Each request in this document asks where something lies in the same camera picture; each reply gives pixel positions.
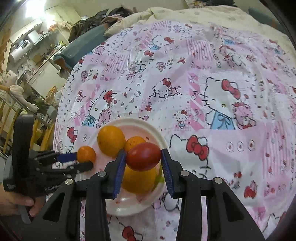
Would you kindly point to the red tomato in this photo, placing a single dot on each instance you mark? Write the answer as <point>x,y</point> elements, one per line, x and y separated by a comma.
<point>143,157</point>

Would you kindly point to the mandarin orange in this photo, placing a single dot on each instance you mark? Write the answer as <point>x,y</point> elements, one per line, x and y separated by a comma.
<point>86,154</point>
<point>132,142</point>

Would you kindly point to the person's left hand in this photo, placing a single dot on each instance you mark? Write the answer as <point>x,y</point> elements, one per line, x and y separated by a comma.
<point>10,201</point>

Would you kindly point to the pile of dark clothes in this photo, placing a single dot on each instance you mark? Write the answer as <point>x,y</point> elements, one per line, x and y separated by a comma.
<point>101,18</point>

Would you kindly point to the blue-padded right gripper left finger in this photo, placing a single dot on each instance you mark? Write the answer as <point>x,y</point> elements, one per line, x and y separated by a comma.
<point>59,218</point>

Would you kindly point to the large orange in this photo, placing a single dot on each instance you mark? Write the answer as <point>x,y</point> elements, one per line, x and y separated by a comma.
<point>138,182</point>

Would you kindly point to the cream floral duvet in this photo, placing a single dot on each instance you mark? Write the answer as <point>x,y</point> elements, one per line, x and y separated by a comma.
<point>226,16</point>

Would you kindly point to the pink Hello Kitty sheet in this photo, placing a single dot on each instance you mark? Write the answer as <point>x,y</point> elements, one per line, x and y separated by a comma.
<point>223,99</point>

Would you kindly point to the teal bed headboard cushion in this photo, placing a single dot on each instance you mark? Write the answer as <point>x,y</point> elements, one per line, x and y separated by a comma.
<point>80,47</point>

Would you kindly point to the white water heater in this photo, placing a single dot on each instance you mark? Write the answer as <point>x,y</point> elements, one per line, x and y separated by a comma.
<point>20,50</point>

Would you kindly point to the yellow wooden railing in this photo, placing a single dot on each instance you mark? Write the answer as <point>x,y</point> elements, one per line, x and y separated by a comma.
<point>32,125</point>

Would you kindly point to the teal pillow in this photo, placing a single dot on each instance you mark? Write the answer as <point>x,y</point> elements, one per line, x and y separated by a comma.
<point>265,19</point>

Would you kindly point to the pink strawberry ceramic plate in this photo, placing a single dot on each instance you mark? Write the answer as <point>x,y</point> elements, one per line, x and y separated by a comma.
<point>126,203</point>

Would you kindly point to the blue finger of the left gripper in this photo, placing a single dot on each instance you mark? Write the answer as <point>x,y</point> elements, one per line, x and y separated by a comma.
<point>68,157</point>

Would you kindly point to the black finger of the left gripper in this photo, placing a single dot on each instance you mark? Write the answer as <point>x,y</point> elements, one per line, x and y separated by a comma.
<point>78,168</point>

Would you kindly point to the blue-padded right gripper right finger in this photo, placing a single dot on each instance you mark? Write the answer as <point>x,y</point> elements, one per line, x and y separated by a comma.
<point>227,218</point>

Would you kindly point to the black clothes on bed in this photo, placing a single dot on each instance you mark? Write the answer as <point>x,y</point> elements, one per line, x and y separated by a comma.
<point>219,2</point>

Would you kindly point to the mandarin orange top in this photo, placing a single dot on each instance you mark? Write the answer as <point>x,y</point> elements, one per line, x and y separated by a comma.
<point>132,142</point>

